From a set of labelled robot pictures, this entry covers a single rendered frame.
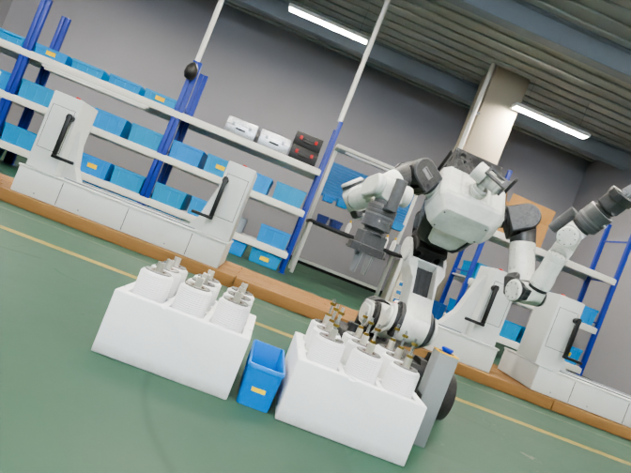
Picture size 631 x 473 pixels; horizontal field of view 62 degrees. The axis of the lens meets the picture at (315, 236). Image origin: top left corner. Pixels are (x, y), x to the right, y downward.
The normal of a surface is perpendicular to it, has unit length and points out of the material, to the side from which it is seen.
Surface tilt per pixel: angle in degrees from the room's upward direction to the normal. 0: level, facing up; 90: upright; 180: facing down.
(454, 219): 142
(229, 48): 90
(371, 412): 90
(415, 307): 51
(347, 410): 90
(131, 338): 90
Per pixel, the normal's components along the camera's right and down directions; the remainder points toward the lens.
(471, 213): 0.02, 0.13
